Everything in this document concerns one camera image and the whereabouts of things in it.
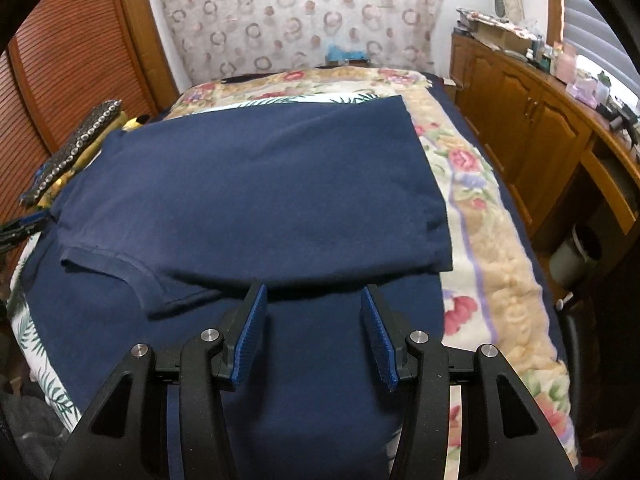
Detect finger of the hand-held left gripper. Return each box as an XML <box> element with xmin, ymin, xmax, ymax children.
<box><xmin>0</xmin><ymin>210</ymin><xmax>51</xmax><ymax>256</ymax></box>

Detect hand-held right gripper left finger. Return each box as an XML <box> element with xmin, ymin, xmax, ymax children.
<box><xmin>50</xmin><ymin>280</ymin><xmax>268</xmax><ymax>480</ymax></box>

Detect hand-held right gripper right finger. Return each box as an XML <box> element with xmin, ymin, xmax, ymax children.
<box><xmin>360</xmin><ymin>284</ymin><xmax>576</xmax><ymax>480</ymax></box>

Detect navy printed T-shirt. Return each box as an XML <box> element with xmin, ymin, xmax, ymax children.
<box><xmin>20</xmin><ymin>94</ymin><xmax>455</xmax><ymax>480</ymax></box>

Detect studded dark garment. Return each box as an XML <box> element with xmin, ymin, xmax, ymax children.
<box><xmin>20</xmin><ymin>100</ymin><xmax>126</xmax><ymax>207</ymax></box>

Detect white leaf-print sheet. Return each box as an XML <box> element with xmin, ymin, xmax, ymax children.
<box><xmin>10</xmin><ymin>87</ymin><xmax>396</xmax><ymax>423</ymax></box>

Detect floral fleece blanket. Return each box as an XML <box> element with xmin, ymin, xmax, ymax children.
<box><xmin>165</xmin><ymin>65</ymin><xmax>581</xmax><ymax>466</ymax></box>

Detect wooden louvred wardrobe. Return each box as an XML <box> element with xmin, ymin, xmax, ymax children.
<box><xmin>0</xmin><ymin>0</ymin><xmax>181</xmax><ymax>231</ymax></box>

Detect black chair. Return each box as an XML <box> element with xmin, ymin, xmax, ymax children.
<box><xmin>554</xmin><ymin>295</ymin><xmax>608</xmax><ymax>461</ymax></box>

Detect grey waste bin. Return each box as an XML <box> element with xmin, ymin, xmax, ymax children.
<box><xmin>549</xmin><ymin>222</ymin><xmax>603</xmax><ymax>286</ymax></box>

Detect long wooden cabinet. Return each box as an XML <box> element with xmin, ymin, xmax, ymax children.
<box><xmin>447</xmin><ymin>30</ymin><xmax>640</xmax><ymax>281</ymax></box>

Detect blue plastic bag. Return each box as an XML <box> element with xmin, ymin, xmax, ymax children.
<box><xmin>325</xmin><ymin>45</ymin><xmax>368</xmax><ymax>62</ymax></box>

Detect purple tissue pack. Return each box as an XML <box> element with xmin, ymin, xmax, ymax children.
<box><xmin>565</xmin><ymin>79</ymin><xmax>598</xmax><ymax>108</ymax></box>

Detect open cardboard box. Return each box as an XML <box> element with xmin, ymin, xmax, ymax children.
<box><xmin>472</xmin><ymin>22</ymin><xmax>533</xmax><ymax>53</ymax></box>

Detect small black tripod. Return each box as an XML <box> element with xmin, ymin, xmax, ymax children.
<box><xmin>607</xmin><ymin>105</ymin><xmax>640</xmax><ymax>146</ymax></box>

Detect pink bottle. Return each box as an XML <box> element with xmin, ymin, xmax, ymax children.
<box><xmin>556</xmin><ymin>44</ymin><xmax>578</xmax><ymax>83</ymax></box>

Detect floral cloth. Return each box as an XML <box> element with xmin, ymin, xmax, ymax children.
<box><xmin>456</xmin><ymin>6</ymin><xmax>538</xmax><ymax>36</ymax></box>

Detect sheer ring-patterned wall curtain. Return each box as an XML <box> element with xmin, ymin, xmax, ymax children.
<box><xmin>150</xmin><ymin>0</ymin><xmax>446</xmax><ymax>81</ymax></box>

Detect wooden window frame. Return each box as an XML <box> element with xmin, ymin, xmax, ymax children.
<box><xmin>545</xmin><ymin>0</ymin><xmax>566</xmax><ymax>48</ymax></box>

